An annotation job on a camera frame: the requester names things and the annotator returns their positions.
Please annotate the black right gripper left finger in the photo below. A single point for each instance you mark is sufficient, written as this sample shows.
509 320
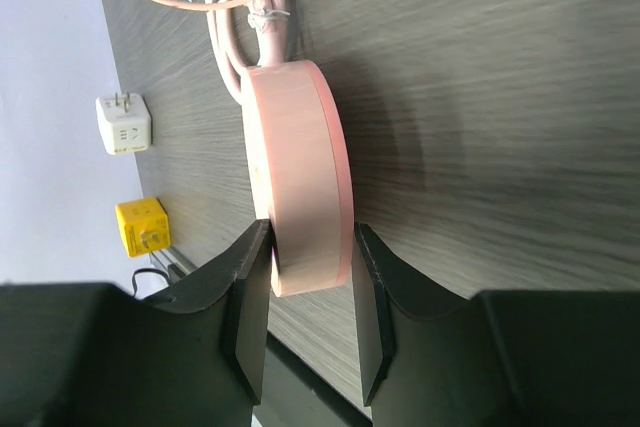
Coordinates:
91 354

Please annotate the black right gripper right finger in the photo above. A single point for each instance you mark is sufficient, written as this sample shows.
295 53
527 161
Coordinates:
429 357

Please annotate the round pink power socket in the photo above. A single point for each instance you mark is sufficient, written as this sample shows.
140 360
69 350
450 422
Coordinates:
299 175

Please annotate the white cube plug adapter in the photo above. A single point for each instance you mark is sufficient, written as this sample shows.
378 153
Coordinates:
124 123

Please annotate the yellow cube plug adapter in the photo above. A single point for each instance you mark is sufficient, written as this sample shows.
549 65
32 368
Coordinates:
143 226

